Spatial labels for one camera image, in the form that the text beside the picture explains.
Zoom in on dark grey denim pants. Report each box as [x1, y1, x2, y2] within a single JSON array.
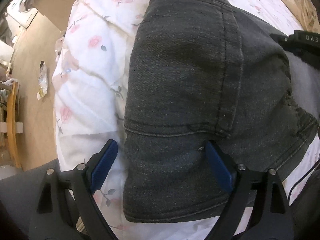
[[123, 0, 319, 223]]

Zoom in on cream yellow duvet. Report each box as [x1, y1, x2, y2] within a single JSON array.
[[281, 0, 319, 34]]

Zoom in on wooden chair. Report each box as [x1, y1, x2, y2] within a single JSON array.
[[3, 81, 22, 168]]

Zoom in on plastic wrapper on floor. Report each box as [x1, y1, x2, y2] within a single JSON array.
[[36, 61, 48, 100]]

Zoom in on white floral bed sheet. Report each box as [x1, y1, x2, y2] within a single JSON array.
[[51, 0, 320, 240]]

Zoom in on black cable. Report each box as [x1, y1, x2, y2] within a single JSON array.
[[287, 160, 320, 207]]

